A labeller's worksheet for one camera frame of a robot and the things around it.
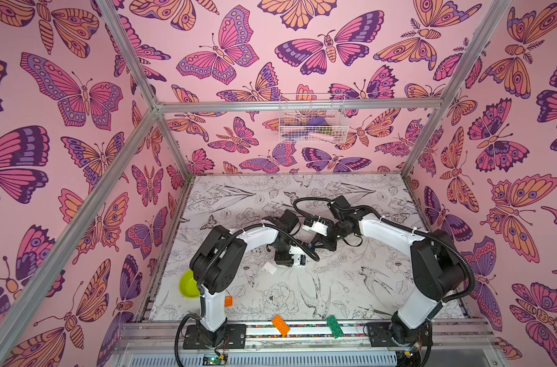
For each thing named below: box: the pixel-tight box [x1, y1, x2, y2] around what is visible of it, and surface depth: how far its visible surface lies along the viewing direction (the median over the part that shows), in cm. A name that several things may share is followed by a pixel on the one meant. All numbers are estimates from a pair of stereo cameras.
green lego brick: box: [325, 315, 346, 339], surface depth 76 cm
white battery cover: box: [263, 261, 278, 276], surface depth 89 cm
